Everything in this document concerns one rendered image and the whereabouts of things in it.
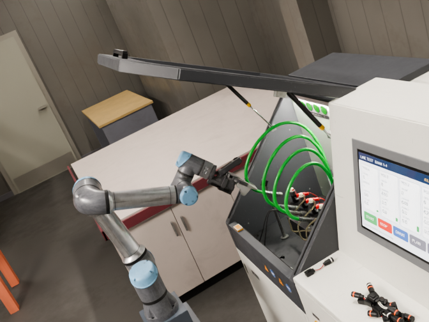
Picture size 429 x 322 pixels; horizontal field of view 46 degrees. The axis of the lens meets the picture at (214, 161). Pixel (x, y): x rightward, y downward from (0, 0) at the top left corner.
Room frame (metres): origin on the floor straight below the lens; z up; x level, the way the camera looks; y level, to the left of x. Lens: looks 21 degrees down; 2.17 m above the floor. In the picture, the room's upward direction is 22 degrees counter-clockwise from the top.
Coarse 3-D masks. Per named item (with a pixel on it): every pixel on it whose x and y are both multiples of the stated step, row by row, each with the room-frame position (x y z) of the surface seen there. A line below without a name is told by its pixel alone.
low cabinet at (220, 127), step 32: (224, 96) 5.01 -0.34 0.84; (256, 96) 4.57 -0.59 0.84; (160, 128) 4.81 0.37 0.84; (192, 128) 4.40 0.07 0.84; (224, 128) 4.05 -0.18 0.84; (256, 128) 3.75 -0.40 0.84; (96, 160) 4.62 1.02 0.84; (128, 160) 4.24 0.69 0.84; (160, 160) 3.91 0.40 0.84; (224, 160) 3.38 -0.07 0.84; (224, 192) 3.28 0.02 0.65; (128, 224) 3.07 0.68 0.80; (160, 224) 3.15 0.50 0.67; (192, 224) 3.20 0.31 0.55; (224, 224) 3.26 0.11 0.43; (160, 256) 3.12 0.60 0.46; (192, 256) 3.17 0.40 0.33; (224, 256) 3.23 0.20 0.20; (192, 288) 3.15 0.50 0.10
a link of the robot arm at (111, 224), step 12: (84, 180) 1.98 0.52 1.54; (96, 180) 2.02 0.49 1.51; (96, 216) 1.95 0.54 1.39; (108, 216) 1.95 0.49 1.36; (108, 228) 1.95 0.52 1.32; (120, 228) 1.96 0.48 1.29; (120, 240) 1.95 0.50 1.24; (132, 240) 1.98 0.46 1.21; (120, 252) 1.97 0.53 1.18; (132, 252) 1.96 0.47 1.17; (144, 252) 1.97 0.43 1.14; (132, 264) 1.94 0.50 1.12
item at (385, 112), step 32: (352, 96) 1.67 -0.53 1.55; (384, 96) 1.55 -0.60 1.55; (416, 96) 1.45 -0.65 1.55; (352, 128) 1.57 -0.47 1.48; (384, 128) 1.41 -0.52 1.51; (416, 128) 1.28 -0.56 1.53; (352, 160) 1.57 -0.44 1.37; (352, 192) 1.58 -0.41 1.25; (352, 224) 1.58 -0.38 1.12; (352, 256) 1.59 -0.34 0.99; (384, 256) 1.41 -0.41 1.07; (416, 288) 1.27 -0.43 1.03; (320, 320) 1.49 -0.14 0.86
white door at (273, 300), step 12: (240, 252) 2.26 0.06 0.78; (252, 264) 2.12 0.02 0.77; (252, 276) 2.21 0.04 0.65; (264, 276) 1.99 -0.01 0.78; (264, 288) 2.07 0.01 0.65; (276, 288) 1.87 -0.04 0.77; (264, 300) 2.17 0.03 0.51; (276, 300) 1.95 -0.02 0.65; (288, 300) 1.78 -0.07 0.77; (276, 312) 2.03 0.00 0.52; (288, 312) 1.85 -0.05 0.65; (300, 312) 1.68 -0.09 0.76
